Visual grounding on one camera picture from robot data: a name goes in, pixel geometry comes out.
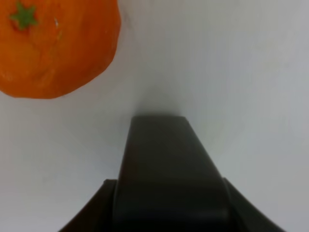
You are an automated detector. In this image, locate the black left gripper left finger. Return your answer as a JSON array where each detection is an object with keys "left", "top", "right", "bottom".
[{"left": 61, "top": 179, "right": 117, "bottom": 232}]

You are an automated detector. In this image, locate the orange tangerine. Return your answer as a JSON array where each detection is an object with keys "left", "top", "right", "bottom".
[{"left": 0, "top": 0, "right": 121, "bottom": 99}]

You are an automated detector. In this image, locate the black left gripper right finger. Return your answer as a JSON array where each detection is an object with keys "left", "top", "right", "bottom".
[{"left": 223, "top": 178, "right": 284, "bottom": 232}]

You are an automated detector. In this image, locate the dark green pump bottle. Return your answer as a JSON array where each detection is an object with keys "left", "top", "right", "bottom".
[{"left": 112, "top": 116, "right": 232, "bottom": 232}]

